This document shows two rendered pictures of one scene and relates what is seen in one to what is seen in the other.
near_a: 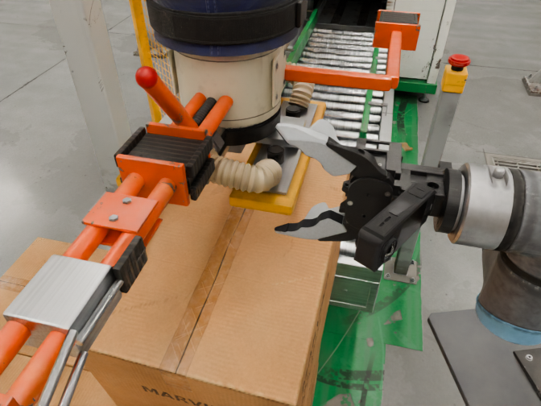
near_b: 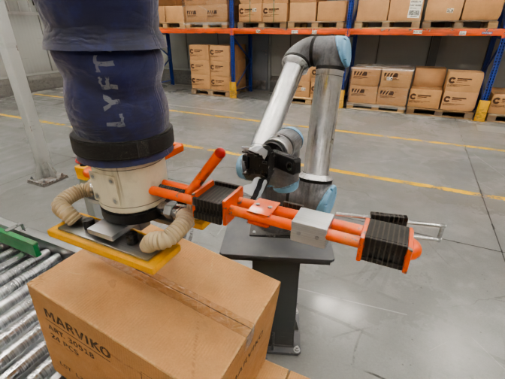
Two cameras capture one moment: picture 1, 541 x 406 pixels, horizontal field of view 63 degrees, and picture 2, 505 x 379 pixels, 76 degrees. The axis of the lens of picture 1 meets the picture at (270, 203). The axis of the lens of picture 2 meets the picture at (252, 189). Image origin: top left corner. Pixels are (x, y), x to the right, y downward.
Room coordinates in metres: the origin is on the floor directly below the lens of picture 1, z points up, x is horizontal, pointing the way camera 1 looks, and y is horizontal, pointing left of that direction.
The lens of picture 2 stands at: (0.25, 0.73, 1.64)
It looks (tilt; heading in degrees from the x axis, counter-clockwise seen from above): 27 degrees down; 281
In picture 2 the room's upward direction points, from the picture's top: straight up
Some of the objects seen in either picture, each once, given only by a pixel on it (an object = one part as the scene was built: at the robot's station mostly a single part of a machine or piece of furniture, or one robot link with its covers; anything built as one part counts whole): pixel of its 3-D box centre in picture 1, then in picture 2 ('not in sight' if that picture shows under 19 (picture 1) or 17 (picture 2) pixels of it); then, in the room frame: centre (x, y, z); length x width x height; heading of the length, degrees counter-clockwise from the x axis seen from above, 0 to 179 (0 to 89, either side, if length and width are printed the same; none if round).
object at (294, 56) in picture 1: (287, 56); not in sight; (2.52, -0.10, 0.60); 1.60 x 0.10 x 0.09; 166
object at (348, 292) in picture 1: (269, 275); not in sight; (0.97, 0.00, 0.48); 0.70 x 0.03 x 0.15; 76
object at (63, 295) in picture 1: (67, 304); (312, 227); (0.24, 0.18, 1.28); 0.07 x 0.07 x 0.04; 76
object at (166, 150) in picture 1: (167, 162); (218, 201); (0.45, 0.13, 1.29); 0.10 x 0.08 x 0.06; 76
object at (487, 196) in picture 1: (474, 202); (276, 150); (0.37, -0.22, 1.30); 0.09 x 0.05 x 0.10; 166
